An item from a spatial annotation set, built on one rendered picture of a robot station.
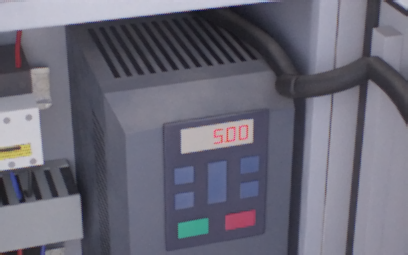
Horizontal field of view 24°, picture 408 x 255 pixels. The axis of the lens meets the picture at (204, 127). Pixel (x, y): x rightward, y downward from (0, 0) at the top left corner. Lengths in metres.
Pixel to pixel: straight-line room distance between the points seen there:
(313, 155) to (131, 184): 0.12
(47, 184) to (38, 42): 0.11
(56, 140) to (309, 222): 0.23
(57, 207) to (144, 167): 0.15
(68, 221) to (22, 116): 0.11
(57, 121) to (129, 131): 0.19
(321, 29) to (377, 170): 0.09
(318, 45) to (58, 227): 0.27
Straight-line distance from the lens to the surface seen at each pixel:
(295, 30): 0.65
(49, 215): 0.73
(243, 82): 0.62
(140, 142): 0.59
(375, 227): 0.62
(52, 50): 0.74
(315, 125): 0.61
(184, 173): 0.60
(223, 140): 0.60
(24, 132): 0.67
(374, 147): 0.58
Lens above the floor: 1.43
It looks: 28 degrees down
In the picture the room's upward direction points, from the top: straight up
